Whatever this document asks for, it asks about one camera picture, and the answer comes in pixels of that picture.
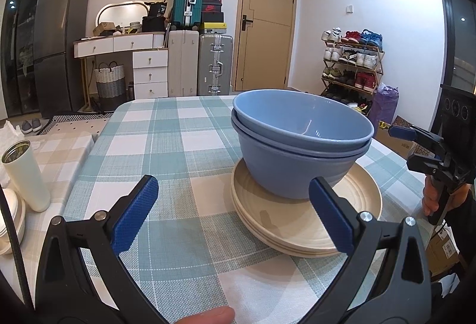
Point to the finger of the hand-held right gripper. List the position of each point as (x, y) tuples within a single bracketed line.
[(401, 132), (427, 164)]

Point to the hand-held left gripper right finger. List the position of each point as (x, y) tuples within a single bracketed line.
[(333, 216)]

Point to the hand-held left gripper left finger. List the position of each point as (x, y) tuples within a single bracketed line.
[(135, 212)]

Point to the cream plate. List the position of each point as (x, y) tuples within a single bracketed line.
[(282, 223), (297, 253), (282, 245)]

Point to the light blue bowl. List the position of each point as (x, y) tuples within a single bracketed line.
[(297, 115)]

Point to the person's right hand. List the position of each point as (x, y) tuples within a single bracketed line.
[(427, 197)]

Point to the person's left hand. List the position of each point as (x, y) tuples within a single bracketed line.
[(212, 317)]

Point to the patterned brown cardboard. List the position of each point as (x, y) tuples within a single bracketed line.
[(401, 121)]

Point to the printed cardboard box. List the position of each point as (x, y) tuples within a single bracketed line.
[(394, 145)]

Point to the purple bag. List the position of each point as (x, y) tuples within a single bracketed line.
[(383, 104)]

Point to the shoe rack with shoes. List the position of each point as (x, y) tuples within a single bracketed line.
[(366, 80)]

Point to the wooden shoe rack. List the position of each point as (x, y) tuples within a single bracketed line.
[(380, 67)]

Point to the brown cardboard carton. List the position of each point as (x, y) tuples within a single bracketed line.
[(440, 249)]

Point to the black framed glass door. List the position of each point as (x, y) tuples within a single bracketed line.
[(461, 41)]

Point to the beige checked cloth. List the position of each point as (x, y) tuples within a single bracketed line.
[(63, 153)]

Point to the white thermos cup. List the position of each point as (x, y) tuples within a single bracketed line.
[(26, 182)]

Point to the white bowl stack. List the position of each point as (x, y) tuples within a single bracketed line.
[(9, 212)]

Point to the woven laundry basket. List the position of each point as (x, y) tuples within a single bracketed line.
[(109, 86)]

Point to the grey slipper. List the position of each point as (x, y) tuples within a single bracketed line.
[(26, 127), (36, 125)]

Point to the white dressing table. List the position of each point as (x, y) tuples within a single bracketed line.
[(148, 75)]

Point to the white crumpled plastic bag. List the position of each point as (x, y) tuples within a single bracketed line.
[(11, 134)]

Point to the beige suitcase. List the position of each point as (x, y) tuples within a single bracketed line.
[(182, 63)]

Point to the silver suitcase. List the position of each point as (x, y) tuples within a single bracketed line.
[(206, 63)]

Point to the small white basket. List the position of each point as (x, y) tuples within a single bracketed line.
[(135, 27)]

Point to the small brown box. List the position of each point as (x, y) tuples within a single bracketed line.
[(104, 29)]

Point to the black storage bag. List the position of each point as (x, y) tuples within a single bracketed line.
[(154, 24)]

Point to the grey refrigerator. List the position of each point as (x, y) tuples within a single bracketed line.
[(59, 30)]

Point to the arched mirror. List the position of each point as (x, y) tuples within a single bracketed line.
[(119, 13)]

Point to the yellow shoe box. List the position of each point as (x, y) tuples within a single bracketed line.
[(214, 28)]

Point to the dark glass cabinet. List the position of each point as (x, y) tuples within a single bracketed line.
[(18, 48)]

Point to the black paper bag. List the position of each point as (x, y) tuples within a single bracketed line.
[(158, 9)]

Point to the teal suitcase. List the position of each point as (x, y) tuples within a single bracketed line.
[(180, 0)]

